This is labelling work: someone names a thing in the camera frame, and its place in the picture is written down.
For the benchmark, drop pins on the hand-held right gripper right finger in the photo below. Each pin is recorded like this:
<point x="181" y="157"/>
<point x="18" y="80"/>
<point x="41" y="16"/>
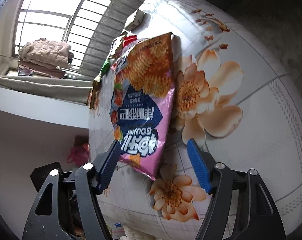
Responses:
<point x="198" y="165"/>

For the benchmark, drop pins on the green wrapper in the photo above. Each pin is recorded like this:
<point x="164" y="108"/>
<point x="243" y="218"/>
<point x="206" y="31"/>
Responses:
<point x="106" y="67"/>

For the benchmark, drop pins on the barred window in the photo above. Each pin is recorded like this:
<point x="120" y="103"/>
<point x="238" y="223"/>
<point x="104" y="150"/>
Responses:
<point x="41" y="5"/>

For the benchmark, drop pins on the pink snack bag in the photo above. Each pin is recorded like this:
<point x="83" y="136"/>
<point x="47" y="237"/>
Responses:
<point x="146" y="92"/>

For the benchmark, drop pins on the pink plastic bag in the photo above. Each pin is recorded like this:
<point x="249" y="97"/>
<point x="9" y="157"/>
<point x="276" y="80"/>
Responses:
<point x="77" y="155"/>

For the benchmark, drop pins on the patterned cloth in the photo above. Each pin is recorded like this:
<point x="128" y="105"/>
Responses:
<point x="25" y="72"/>

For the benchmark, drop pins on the flat gold wrapper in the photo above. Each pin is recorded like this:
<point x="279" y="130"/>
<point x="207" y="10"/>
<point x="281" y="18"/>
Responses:
<point x="96" y="90"/>

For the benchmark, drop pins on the large red wrapper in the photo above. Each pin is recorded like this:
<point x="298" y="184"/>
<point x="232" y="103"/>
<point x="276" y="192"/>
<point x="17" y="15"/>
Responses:
<point x="129" y="41"/>

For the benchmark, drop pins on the pale quilted clothing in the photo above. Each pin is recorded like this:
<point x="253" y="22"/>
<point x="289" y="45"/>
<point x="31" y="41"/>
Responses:
<point x="43" y="52"/>

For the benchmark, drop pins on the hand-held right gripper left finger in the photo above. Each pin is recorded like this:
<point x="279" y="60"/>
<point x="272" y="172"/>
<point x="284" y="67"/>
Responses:
<point x="108" y="162"/>

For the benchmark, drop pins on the floral tablecloth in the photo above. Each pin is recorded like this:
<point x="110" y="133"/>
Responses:
<point x="240" y="130"/>

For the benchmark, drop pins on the person's white fleece clothing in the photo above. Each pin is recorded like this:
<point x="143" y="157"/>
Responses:
<point x="138" y="235"/>

